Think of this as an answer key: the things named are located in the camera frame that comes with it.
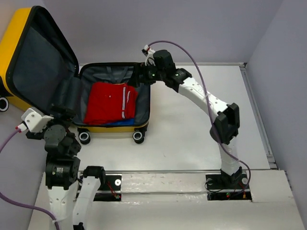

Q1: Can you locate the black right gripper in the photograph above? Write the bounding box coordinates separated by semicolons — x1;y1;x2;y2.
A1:
127;62;165;88

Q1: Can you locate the red garment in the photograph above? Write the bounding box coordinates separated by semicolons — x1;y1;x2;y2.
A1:
83;82;138;126

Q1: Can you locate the blue patterned cloth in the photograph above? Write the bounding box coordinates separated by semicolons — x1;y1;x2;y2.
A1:
105;118;134;127

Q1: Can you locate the yellow hard-shell suitcase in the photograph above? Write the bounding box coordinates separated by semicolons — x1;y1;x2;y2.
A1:
0;6;151;144

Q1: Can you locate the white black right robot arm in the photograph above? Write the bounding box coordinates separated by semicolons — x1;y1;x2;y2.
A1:
128;63;242;188

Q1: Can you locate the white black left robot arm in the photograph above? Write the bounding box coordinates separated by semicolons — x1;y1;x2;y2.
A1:
44;104;106;230

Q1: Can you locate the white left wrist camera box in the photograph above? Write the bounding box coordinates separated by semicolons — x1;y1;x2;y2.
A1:
21;107;54;133

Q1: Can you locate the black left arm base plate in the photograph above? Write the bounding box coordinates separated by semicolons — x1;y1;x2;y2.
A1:
94;173;122;202

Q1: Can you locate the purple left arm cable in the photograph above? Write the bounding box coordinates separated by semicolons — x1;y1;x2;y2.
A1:
0;126;62;230

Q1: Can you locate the metal table edge rail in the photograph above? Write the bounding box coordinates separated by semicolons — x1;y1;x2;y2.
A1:
240;62;279;170

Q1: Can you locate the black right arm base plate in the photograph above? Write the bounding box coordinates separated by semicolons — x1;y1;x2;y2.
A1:
204;173;252;201

